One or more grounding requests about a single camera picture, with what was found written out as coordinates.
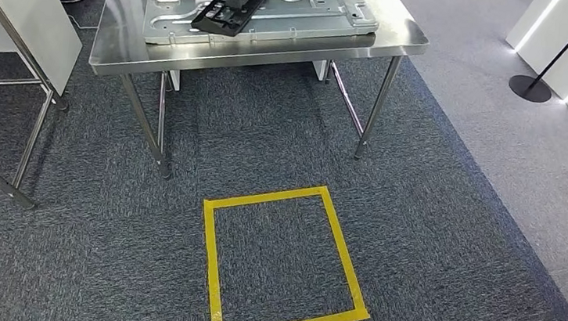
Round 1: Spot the black plastic mounting plate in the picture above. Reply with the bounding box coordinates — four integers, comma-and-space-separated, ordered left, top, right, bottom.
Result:
189, 0, 282, 41

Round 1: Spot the stainless steel workbench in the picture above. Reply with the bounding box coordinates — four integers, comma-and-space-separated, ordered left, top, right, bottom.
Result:
78, 0, 435, 204

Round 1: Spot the stamped grey metal panel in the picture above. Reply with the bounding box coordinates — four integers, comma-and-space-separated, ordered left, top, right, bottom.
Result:
142, 0, 383, 67

